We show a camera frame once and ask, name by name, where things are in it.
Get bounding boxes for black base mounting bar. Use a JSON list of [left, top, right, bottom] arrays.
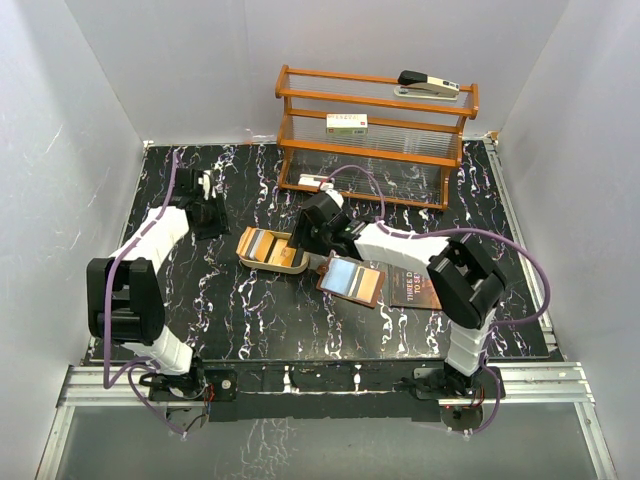
[[140, 360, 506, 430]]

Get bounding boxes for orange wooden shelf rack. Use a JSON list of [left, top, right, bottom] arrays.
[[275, 65, 479, 210]]

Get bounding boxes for dark book three days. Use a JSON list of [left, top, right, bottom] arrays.
[[390, 266, 442, 310]]

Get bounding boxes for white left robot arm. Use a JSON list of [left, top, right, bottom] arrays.
[[86, 168, 229, 399]]

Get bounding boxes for black and beige stapler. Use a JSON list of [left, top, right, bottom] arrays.
[[394, 70, 460, 101]]

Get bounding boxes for small white box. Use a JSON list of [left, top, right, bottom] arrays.
[[297, 174, 334, 191]]

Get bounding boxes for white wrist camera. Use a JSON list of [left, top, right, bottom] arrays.
[[319, 181, 344, 208], [198, 170, 217, 200]]

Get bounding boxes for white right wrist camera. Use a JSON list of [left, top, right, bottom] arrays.
[[319, 181, 344, 208]]

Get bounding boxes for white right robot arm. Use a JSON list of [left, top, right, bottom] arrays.
[[290, 190, 506, 397]]

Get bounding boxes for brown leather card holder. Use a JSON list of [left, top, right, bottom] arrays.
[[316, 256, 386, 308]]

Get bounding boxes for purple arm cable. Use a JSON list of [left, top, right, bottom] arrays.
[[102, 149, 201, 436], [319, 164, 552, 436]]

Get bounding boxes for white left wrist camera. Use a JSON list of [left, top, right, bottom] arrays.
[[198, 170, 217, 200]]

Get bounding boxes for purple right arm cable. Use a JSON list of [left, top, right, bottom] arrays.
[[319, 164, 552, 436]]

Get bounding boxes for beige oval card tray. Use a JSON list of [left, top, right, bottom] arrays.
[[236, 227, 310, 275]]

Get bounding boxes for white staples box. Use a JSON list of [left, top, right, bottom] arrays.
[[325, 113, 368, 136]]

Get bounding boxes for gold credit card black stripe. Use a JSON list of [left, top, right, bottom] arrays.
[[351, 267, 384, 303]]

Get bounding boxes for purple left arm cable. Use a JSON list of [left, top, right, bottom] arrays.
[[102, 149, 201, 436]]

